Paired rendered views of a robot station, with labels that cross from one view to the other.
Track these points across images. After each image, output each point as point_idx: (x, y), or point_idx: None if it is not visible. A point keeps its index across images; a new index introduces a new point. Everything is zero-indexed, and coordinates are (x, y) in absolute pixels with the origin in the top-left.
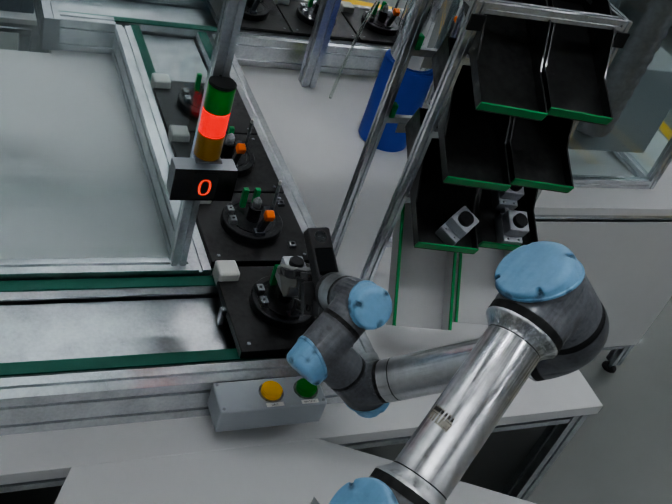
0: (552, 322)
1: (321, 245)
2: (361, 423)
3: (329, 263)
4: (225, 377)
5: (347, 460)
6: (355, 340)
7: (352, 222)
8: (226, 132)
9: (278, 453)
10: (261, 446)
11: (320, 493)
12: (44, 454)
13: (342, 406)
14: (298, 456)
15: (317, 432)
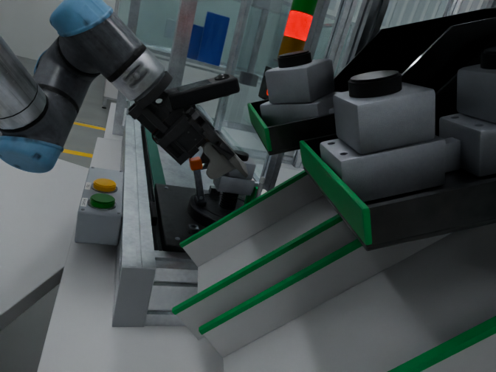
0: None
1: (212, 80)
2: (71, 307)
3: (191, 86)
4: (128, 176)
5: (18, 280)
6: (56, 48)
7: None
8: None
9: (58, 237)
10: (71, 230)
11: None
12: (102, 164)
13: (106, 297)
14: (47, 247)
15: (73, 266)
